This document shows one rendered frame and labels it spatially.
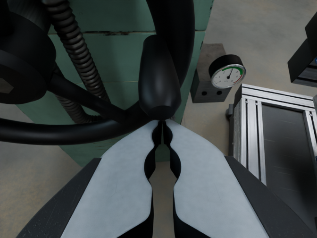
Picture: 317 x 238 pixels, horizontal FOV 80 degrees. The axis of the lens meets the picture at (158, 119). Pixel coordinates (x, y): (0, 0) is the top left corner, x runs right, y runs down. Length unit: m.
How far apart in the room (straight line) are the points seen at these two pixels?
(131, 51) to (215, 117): 0.83
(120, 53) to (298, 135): 0.82
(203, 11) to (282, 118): 0.74
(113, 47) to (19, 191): 0.87
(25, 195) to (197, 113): 0.93
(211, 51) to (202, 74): 0.08
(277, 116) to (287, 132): 0.08
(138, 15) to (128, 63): 0.10
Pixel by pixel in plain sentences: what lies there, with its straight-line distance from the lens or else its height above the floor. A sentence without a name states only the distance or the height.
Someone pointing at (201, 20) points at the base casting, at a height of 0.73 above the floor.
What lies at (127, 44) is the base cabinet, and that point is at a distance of 0.38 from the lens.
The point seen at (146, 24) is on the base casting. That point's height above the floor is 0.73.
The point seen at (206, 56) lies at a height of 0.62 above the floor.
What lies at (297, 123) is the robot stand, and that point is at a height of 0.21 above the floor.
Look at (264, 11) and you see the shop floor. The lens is 2.14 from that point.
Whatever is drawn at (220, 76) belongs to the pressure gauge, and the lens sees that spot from 0.38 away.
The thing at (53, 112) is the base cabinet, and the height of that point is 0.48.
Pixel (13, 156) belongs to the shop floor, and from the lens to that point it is 1.19.
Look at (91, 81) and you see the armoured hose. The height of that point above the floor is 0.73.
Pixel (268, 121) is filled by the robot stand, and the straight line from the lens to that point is 0.97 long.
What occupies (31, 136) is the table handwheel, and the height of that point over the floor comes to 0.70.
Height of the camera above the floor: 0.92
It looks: 59 degrees down
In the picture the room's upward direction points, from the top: 4 degrees clockwise
